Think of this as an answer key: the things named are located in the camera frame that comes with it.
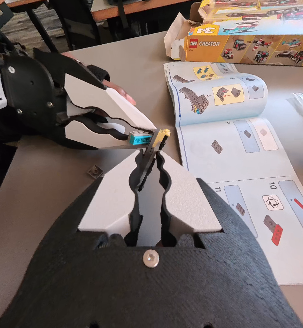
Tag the grey desk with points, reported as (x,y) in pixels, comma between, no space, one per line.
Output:
(51,194)

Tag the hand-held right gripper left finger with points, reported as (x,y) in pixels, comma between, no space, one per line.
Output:
(108,199)

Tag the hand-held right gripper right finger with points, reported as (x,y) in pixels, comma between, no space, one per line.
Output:
(189,202)

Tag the grey yellow toy brick assembly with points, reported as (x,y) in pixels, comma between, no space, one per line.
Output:
(157,139)

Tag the black chair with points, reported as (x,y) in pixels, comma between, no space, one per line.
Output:
(77,23)

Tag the teal grey toy brick piece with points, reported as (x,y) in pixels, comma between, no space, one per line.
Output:
(138,139)

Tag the wooden edged table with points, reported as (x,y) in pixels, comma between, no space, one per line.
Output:
(141,6)

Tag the person's left hand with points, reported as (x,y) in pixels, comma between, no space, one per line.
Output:
(120,92)

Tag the yellow cardboard toy box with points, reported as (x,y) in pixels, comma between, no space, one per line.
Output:
(218,51)

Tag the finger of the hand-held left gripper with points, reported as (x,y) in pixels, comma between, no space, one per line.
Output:
(102,100)
(84,133)

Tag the small grey toy plate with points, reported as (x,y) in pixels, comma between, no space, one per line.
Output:
(95,171)

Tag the toy brick instruction booklet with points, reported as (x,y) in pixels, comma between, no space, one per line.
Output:
(230,158)

